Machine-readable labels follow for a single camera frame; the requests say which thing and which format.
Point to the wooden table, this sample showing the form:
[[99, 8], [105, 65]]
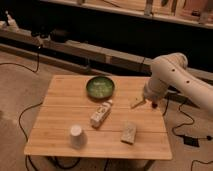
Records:
[[66, 103]]

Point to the white milk carton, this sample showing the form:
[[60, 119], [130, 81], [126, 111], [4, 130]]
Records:
[[101, 114]]

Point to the red clamp handle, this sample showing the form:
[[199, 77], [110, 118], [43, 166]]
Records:
[[154, 105]]

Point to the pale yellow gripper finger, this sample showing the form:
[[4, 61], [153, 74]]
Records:
[[137, 103]]

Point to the beige sponge block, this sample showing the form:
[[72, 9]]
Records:
[[129, 133]]

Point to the white spray bottle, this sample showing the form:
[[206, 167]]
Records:
[[12, 23]]

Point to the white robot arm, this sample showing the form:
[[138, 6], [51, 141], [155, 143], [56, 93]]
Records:
[[171, 70]]

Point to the green bowl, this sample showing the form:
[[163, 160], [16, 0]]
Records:
[[100, 87]]

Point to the white paper cup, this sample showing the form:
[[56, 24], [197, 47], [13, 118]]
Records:
[[78, 138]]

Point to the black power adapter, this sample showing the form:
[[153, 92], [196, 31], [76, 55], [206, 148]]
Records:
[[191, 141]]

